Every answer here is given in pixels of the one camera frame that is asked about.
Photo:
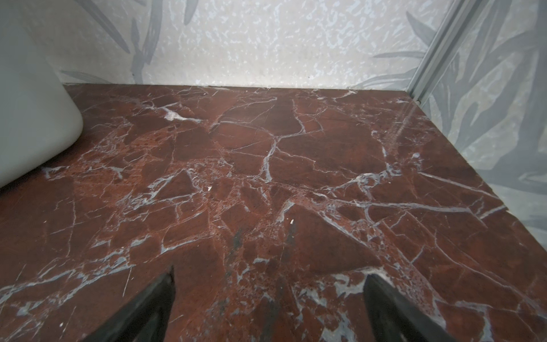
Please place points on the aluminium frame profile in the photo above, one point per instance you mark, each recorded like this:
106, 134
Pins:
458, 22

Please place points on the white plastic trash bin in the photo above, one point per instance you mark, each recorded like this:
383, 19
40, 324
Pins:
39, 119

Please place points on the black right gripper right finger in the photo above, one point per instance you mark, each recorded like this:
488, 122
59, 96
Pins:
394, 318

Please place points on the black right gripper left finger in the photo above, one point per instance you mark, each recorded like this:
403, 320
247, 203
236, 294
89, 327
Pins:
145, 317

